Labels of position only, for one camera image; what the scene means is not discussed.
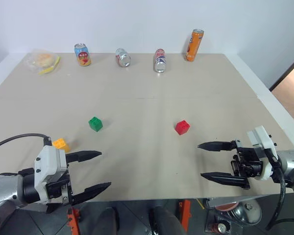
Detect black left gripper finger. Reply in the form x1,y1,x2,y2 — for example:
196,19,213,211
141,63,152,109
70,181,112,206
65,150,103,164

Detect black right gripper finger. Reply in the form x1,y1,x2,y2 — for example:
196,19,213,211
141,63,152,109
200,172,251,189
196,141,237,153

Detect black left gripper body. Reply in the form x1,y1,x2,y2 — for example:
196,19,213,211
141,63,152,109
45,170,75,214

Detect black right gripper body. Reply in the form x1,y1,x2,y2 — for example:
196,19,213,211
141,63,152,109
230,140,264,183

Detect yellow toy block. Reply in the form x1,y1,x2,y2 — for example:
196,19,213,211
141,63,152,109
51,138,71,154

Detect green toy block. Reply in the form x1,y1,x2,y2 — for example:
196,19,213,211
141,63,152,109
88,116,104,133

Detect orange black clamp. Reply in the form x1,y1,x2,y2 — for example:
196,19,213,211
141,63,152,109
66,207,81,235
178,199,192,233

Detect red toy block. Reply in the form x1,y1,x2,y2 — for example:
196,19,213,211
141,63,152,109
174,119,191,136

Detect silver metal dome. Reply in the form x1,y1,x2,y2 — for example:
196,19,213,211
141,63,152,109
225,198,262,226

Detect dark rounded shape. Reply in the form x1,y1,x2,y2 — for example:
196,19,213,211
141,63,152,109
148,200,186,235

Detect blue fruit drink can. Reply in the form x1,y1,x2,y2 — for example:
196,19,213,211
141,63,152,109
74,43,92,67

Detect red blue cola can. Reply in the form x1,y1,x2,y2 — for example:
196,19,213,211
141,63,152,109
153,48,167,73

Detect tall orange soda can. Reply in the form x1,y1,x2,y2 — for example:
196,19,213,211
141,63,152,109
184,28,205,62

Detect burger in plastic bag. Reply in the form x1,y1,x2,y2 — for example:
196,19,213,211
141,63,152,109
24,49,62,76

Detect silver red soda can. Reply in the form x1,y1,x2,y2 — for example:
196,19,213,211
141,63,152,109
115,47,131,68

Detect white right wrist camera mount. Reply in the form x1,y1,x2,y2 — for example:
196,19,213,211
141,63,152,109
246,125,279,182

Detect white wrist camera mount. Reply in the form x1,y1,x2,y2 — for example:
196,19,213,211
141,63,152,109
34,145,69,202
246,125,279,182

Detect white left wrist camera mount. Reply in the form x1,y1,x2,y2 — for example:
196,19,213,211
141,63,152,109
34,145,69,202

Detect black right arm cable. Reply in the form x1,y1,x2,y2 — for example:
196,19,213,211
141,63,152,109
264,146,294,231

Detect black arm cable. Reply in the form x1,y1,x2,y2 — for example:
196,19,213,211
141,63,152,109
264,146,294,231
0,133,52,153

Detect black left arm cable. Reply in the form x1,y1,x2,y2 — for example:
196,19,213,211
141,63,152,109
0,133,52,153

